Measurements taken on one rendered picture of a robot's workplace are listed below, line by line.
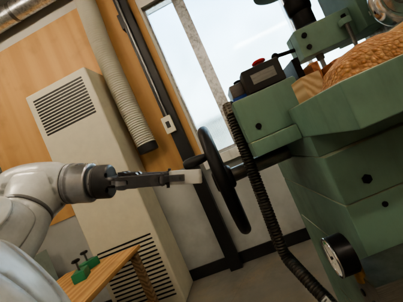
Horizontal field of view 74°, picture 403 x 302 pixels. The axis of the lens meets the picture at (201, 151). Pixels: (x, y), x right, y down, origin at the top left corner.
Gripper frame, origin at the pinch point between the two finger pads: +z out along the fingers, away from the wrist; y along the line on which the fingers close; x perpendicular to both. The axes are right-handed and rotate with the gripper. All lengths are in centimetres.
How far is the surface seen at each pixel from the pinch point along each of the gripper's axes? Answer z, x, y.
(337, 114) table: 23.0, -9.0, -22.7
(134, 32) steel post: -52, -99, 144
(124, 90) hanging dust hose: -60, -53, 137
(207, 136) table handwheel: 5.3, -8.4, 1.7
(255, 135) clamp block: 15.0, -7.9, -3.2
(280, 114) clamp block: 20.2, -11.6, -3.2
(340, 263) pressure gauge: 23.9, 12.0, -18.2
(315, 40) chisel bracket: 31.9, -29.6, 7.4
